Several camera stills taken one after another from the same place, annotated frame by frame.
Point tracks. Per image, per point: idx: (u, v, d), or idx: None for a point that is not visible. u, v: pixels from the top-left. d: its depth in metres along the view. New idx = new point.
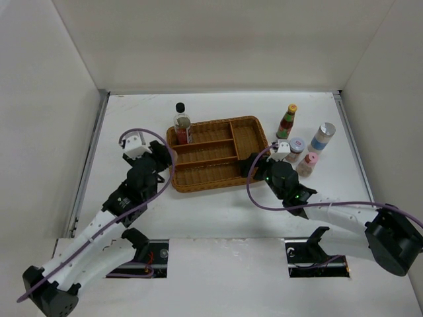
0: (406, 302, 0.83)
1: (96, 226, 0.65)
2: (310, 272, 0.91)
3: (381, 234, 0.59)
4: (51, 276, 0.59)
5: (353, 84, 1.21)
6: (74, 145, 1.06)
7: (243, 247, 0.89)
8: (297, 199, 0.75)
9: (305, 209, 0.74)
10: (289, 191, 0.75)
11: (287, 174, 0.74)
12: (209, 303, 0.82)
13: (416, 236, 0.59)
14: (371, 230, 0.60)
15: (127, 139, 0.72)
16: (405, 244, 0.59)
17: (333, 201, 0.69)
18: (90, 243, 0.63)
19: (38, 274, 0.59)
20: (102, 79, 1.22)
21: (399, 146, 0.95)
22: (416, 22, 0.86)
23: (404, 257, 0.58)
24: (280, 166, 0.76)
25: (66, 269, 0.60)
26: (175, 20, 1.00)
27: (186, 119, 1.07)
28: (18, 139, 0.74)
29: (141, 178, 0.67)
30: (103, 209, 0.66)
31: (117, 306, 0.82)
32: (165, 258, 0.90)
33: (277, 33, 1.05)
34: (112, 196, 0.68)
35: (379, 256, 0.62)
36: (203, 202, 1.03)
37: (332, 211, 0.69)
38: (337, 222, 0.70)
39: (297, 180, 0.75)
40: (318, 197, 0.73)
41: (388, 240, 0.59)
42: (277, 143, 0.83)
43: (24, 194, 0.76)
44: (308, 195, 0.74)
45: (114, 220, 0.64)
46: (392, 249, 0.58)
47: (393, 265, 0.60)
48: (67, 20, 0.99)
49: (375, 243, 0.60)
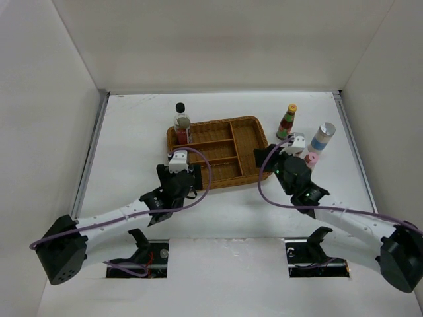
0: (405, 302, 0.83)
1: (131, 208, 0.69)
2: (310, 272, 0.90)
3: (396, 253, 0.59)
4: (84, 230, 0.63)
5: (353, 84, 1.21)
6: (74, 144, 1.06)
7: (243, 247, 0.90)
8: (308, 197, 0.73)
9: (314, 210, 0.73)
10: (299, 188, 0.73)
11: (301, 170, 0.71)
12: (209, 303, 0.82)
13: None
14: (386, 247, 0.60)
15: (176, 154, 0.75)
16: (418, 264, 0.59)
17: (347, 209, 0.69)
18: (123, 220, 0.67)
19: (71, 224, 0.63)
20: (102, 79, 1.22)
21: (399, 146, 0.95)
22: (416, 22, 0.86)
23: (414, 277, 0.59)
24: (295, 162, 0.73)
25: (98, 230, 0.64)
26: (175, 20, 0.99)
27: (186, 119, 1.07)
28: (18, 139, 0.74)
29: (181, 187, 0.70)
30: (141, 199, 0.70)
31: (117, 306, 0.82)
32: (165, 258, 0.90)
33: (277, 32, 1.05)
34: (151, 192, 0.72)
35: (387, 270, 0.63)
36: (203, 202, 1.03)
37: (344, 217, 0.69)
38: (348, 230, 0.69)
39: (308, 177, 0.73)
40: (330, 200, 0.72)
41: (402, 260, 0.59)
42: (291, 137, 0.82)
43: (24, 195, 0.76)
44: (318, 194, 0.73)
45: (149, 211, 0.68)
46: (404, 269, 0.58)
47: (400, 281, 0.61)
48: (67, 19, 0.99)
49: (386, 259, 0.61)
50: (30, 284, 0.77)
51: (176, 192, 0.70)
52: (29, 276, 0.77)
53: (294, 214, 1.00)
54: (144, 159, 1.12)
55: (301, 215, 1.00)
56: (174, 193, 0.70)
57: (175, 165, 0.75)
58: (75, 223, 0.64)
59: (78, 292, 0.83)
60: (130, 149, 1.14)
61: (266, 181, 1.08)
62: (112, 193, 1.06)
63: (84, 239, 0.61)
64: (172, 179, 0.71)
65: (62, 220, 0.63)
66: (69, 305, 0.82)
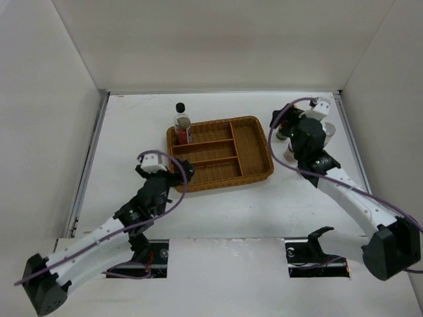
0: (406, 302, 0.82)
1: (104, 229, 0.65)
2: (310, 273, 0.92)
3: (388, 244, 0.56)
4: (54, 267, 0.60)
5: (353, 84, 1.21)
6: (74, 144, 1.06)
7: (242, 247, 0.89)
8: (317, 164, 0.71)
9: (319, 179, 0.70)
10: (310, 150, 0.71)
11: (314, 132, 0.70)
12: (209, 303, 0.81)
13: (415, 256, 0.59)
14: (381, 234, 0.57)
15: (145, 156, 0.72)
16: (403, 259, 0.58)
17: (353, 187, 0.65)
18: (95, 245, 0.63)
19: (41, 263, 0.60)
20: (102, 79, 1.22)
21: (399, 146, 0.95)
22: (416, 22, 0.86)
23: (395, 270, 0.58)
24: (312, 124, 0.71)
25: (68, 263, 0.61)
26: (175, 20, 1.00)
27: (186, 119, 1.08)
28: (18, 139, 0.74)
29: (151, 197, 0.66)
30: (114, 216, 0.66)
31: (117, 306, 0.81)
32: (165, 258, 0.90)
33: (277, 32, 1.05)
34: (126, 207, 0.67)
35: (370, 255, 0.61)
36: (203, 202, 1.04)
37: (347, 195, 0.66)
38: (347, 207, 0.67)
39: (321, 142, 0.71)
40: (340, 174, 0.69)
41: (391, 251, 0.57)
42: (316, 102, 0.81)
43: (24, 194, 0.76)
44: (328, 165, 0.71)
45: (122, 228, 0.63)
46: (389, 260, 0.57)
47: (377, 267, 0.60)
48: (67, 20, 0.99)
49: (375, 244, 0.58)
50: None
51: (147, 202, 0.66)
52: None
53: (294, 214, 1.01)
54: None
55: (302, 216, 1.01)
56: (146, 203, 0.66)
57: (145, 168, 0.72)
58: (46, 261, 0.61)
59: (78, 292, 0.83)
60: (130, 149, 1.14)
61: (266, 181, 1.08)
62: (111, 192, 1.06)
63: (54, 279, 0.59)
64: (143, 188, 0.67)
65: (32, 260, 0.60)
66: (69, 305, 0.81)
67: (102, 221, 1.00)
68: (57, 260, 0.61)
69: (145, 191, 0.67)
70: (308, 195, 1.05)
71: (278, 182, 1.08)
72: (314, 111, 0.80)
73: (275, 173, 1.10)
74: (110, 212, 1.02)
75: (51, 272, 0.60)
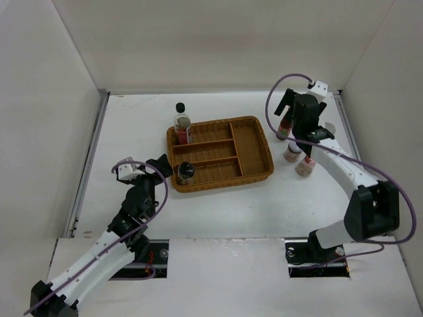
0: (406, 302, 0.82)
1: (102, 243, 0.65)
2: (310, 273, 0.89)
3: (367, 203, 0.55)
4: (59, 290, 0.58)
5: (353, 84, 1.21)
6: (74, 144, 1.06)
7: (242, 247, 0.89)
8: (312, 135, 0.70)
9: (312, 148, 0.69)
10: (304, 121, 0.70)
11: (308, 102, 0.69)
12: (209, 304, 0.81)
13: (394, 220, 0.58)
14: (359, 193, 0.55)
15: (119, 167, 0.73)
16: (381, 222, 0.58)
17: (342, 153, 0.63)
18: (95, 261, 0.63)
19: (45, 289, 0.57)
20: (102, 79, 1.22)
21: (399, 146, 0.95)
22: (416, 22, 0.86)
23: (371, 232, 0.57)
24: (307, 97, 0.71)
25: (73, 284, 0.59)
26: (174, 20, 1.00)
27: (186, 119, 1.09)
28: (18, 139, 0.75)
29: (137, 206, 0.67)
30: (108, 230, 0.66)
31: (117, 306, 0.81)
32: (165, 258, 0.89)
33: (277, 32, 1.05)
34: (116, 218, 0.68)
35: (350, 216, 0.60)
36: (203, 202, 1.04)
37: (336, 161, 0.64)
38: (334, 172, 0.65)
39: (316, 113, 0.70)
40: (332, 143, 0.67)
41: (369, 212, 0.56)
42: (312, 84, 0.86)
43: (24, 195, 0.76)
44: (323, 137, 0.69)
45: (119, 240, 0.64)
46: (365, 220, 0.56)
47: (355, 228, 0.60)
48: (67, 20, 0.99)
49: (354, 203, 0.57)
50: (30, 284, 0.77)
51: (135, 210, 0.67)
52: (29, 276, 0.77)
53: (294, 214, 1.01)
54: (144, 159, 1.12)
55: (302, 216, 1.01)
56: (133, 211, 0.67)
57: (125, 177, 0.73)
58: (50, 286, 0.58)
59: None
60: (130, 149, 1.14)
61: (266, 181, 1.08)
62: (111, 192, 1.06)
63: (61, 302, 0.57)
64: (126, 198, 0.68)
65: (36, 287, 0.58)
66: None
67: (102, 220, 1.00)
68: (61, 282, 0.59)
69: (129, 200, 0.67)
70: (308, 195, 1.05)
71: (278, 182, 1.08)
72: (312, 90, 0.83)
73: (275, 173, 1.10)
74: (110, 212, 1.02)
75: (57, 295, 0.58)
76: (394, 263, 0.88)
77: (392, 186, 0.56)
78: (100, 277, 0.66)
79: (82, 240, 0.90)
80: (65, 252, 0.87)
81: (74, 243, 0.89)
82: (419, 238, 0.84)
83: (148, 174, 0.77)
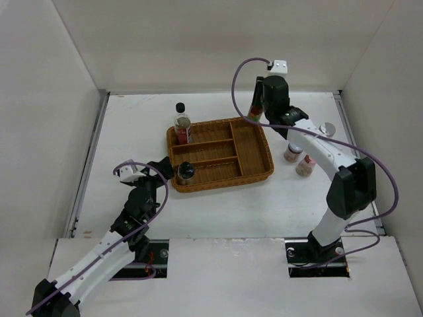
0: (407, 302, 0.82)
1: (105, 242, 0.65)
2: (310, 272, 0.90)
3: (347, 181, 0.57)
4: (65, 288, 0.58)
5: (353, 84, 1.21)
6: (74, 144, 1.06)
7: (242, 247, 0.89)
8: (287, 116, 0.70)
9: (289, 131, 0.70)
10: (276, 104, 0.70)
11: (277, 84, 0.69)
12: (209, 303, 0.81)
13: (373, 193, 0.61)
14: (341, 174, 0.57)
15: (120, 169, 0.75)
16: (363, 198, 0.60)
17: (319, 135, 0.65)
18: (98, 259, 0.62)
19: (49, 287, 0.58)
20: (103, 79, 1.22)
21: (400, 145, 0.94)
22: (415, 22, 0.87)
23: (354, 207, 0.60)
24: (273, 77, 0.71)
25: (77, 282, 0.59)
26: (174, 20, 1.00)
27: (186, 119, 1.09)
28: (18, 137, 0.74)
29: (140, 207, 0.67)
30: (111, 230, 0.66)
31: (117, 307, 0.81)
32: (165, 258, 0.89)
33: (277, 32, 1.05)
34: (118, 220, 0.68)
35: (333, 195, 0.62)
36: (203, 202, 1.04)
37: (313, 142, 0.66)
38: (311, 152, 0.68)
39: (286, 94, 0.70)
40: (307, 124, 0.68)
41: (350, 189, 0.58)
42: (271, 65, 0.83)
43: (25, 195, 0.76)
44: (298, 117, 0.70)
45: (122, 238, 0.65)
46: (347, 197, 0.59)
47: (338, 207, 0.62)
48: (67, 19, 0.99)
49: (336, 183, 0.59)
50: (30, 284, 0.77)
51: (138, 211, 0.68)
52: (30, 275, 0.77)
53: (294, 214, 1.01)
54: (144, 158, 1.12)
55: (302, 216, 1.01)
56: (137, 212, 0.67)
57: (127, 179, 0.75)
58: (55, 286, 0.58)
59: None
60: (130, 149, 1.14)
61: (266, 181, 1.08)
62: (111, 193, 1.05)
63: (67, 298, 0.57)
64: (129, 199, 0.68)
65: (39, 286, 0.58)
66: None
67: (102, 221, 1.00)
68: (65, 281, 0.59)
69: (131, 201, 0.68)
70: (308, 195, 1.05)
71: (278, 182, 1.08)
72: (271, 73, 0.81)
73: (275, 173, 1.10)
74: (110, 212, 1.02)
75: (61, 293, 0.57)
76: (393, 263, 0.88)
77: (369, 162, 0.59)
78: (102, 277, 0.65)
79: (82, 241, 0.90)
80: (65, 252, 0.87)
81: (75, 243, 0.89)
82: (419, 238, 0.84)
83: (150, 176, 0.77)
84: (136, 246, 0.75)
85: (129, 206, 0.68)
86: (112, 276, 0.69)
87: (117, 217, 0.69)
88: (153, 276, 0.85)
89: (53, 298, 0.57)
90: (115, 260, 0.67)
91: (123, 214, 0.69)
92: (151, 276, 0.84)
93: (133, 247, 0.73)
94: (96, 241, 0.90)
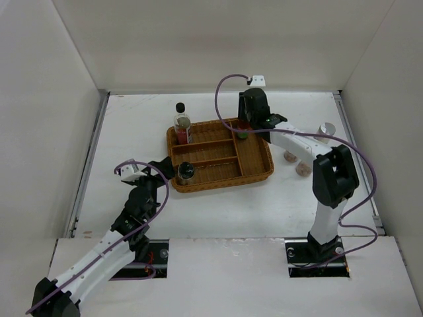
0: (406, 302, 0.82)
1: (106, 242, 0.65)
2: (310, 273, 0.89)
3: (326, 168, 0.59)
4: (65, 286, 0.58)
5: (353, 84, 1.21)
6: (74, 144, 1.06)
7: (243, 247, 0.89)
8: (268, 122, 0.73)
9: (270, 133, 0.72)
10: (258, 112, 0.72)
11: (256, 94, 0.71)
12: (209, 303, 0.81)
13: (354, 179, 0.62)
14: (319, 161, 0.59)
15: (121, 168, 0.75)
16: (345, 184, 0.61)
17: (297, 132, 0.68)
18: (99, 259, 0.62)
19: (50, 285, 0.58)
20: (103, 79, 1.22)
21: (400, 145, 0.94)
22: (415, 23, 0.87)
23: (339, 193, 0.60)
24: (250, 88, 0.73)
25: (78, 281, 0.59)
26: (175, 20, 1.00)
27: (186, 119, 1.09)
28: (18, 137, 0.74)
29: (140, 207, 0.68)
30: (112, 228, 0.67)
31: (116, 307, 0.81)
32: (165, 258, 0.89)
33: (277, 32, 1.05)
34: (119, 219, 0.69)
35: (317, 185, 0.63)
36: (203, 202, 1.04)
37: (293, 139, 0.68)
38: (295, 150, 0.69)
39: (266, 102, 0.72)
40: (285, 125, 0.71)
41: (331, 176, 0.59)
42: (249, 78, 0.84)
43: (25, 195, 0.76)
44: (277, 121, 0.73)
45: (123, 237, 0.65)
46: (330, 184, 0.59)
47: (324, 196, 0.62)
48: (67, 19, 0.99)
49: (316, 172, 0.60)
50: (30, 284, 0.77)
51: (138, 210, 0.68)
52: (30, 275, 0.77)
53: (294, 214, 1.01)
54: (144, 159, 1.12)
55: (302, 216, 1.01)
56: (137, 211, 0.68)
57: (126, 178, 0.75)
58: (55, 284, 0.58)
59: None
60: (130, 149, 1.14)
61: (266, 181, 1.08)
62: (111, 193, 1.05)
63: (67, 298, 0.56)
64: (129, 198, 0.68)
65: (40, 284, 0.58)
66: None
67: (102, 221, 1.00)
68: (65, 279, 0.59)
69: (131, 201, 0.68)
70: (308, 195, 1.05)
71: (278, 182, 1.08)
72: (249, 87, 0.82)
73: (275, 173, 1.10)
74: (110, 213, 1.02)
75: (62, 292, 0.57)
76: (393, 263, 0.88)
77: (344, 148, 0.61)
78: (102, 276, 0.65)
79: (82, 241, 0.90)
80: (65, 251, 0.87)
81: (75, 243, 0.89)
82: (418, 238, 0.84)
83: (151, 176, 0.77)
84: (135, 246, 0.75)
85: (129, 205, 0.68)
86: (112, 275, 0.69)
87: (117, 217, 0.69)
88: (153, 276, 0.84)
89: (53, 296, 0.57)
90: (115, 259, 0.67)
91: (123, 214, 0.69)
92: (151, 276, 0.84)
93: (133, 247, 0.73)
94: (96, 241, 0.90)
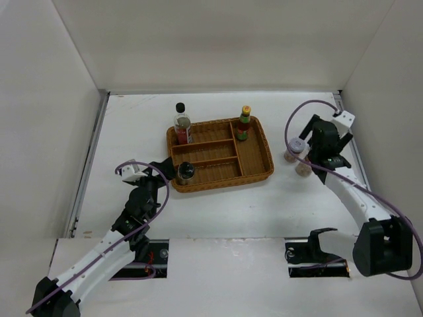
0: (406, 302, 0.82)
1: (106, 242, 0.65)
2: (310, 273, 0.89)
3: (377, 237, 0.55)
4: (66, 285, 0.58)
5: (353, 84, 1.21)
6: (74, 144, 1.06)
7: (242, 247, 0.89)
8: (328, 162, 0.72)
9: (328, 174, 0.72)
10: (322, 148, 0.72)
11: (328, 129, 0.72)
12: (209, 303, 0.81)
13: (406, 259, 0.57)
14: (371, 227, 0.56)
15: (122, 168, 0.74)
16: (392, 260, 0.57)
17: (357, 184, 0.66)
18: (100, 259, 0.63)
19: (51, 284, 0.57)
20: (103, 79, 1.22)
21: (400, 145, 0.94)
22: (416, 23, 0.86)
23: (381, 266, 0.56)
24: (324, 123, 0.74)
25: (79, 280, 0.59)
26: (174, 20, 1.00)
27: (186, 119, 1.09)
28: (17, 137, 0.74)
29: (141, 207, 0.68)
30: (112, 228, 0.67)
31: (117, 307, 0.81)
32: (165, 258, 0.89)
33: (277, 32, 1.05)
34: (119, 219, 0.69)
35: (359, 248, 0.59)
36: (203, 202, 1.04)
37: (349, 190, 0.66)
38: (347, 203, 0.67)
39: (334, 140, 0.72)
40: (347, 172, 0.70)
41: (379, 246, 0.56)
42: (338, 113, 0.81)
43: (24, 195, 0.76)
44: (340, 164, 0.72)
45: (124, 238, 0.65)
46: (375, 253, 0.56)
47: (363, 263, 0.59)
48: (67, 19, 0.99)
49: (363, 236, 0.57)
50: (30, 284, 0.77)
51: (139, 211, 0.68)
52: (30, 275, 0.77)
53: (294, 214, 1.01)
54: (144, 159, 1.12)
55: (302, 216, 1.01)
56: (137, 212, 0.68)
57: (127, 178, 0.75)
58: (56, 285, 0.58)
59: None
60: (130, 150, 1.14)
61: (266, 181, 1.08)
62: (111, 193, 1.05)
63: (69, 297, 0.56)
64: (129, 197, 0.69)
65: (41, 284, 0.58)
66: None
67: (102, 221, 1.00)
68: (66, 279, 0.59)
69: (131, 200, 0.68)
70: (308, 196, 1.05)
71: (278, 182, 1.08)
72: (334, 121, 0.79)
73: (275, 173, 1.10)
74: (109, 213, 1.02)
75: (63, 290, 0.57)
76: None
77: (404, 224, 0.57)
78: (102, 276, 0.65)
79: (82, 241, 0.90)
80: (65, 251, 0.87)
81: (75, 243, 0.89)
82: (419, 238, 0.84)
83: (151, 176, 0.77)
84: (135, 246, 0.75)
85: (130, 205, 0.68)
86: (112, 276, 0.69)
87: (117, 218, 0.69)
88: (153, 276, 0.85)
89: (53, 296, 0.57)
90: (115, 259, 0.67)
91: (124, 215, 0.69)
92: (151, 275, 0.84)
93: (133, 247, 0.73)
94: (96, 241, 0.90)
